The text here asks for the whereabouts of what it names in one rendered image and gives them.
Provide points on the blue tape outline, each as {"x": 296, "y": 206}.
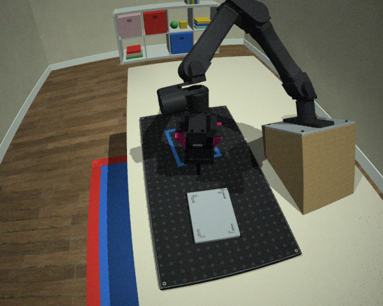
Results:
{"x": 175, "y": 153}

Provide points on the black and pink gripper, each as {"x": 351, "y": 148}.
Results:
{"x": 181, "y": 128}

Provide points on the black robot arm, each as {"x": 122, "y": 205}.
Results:
{"x": 253, "y": 17}

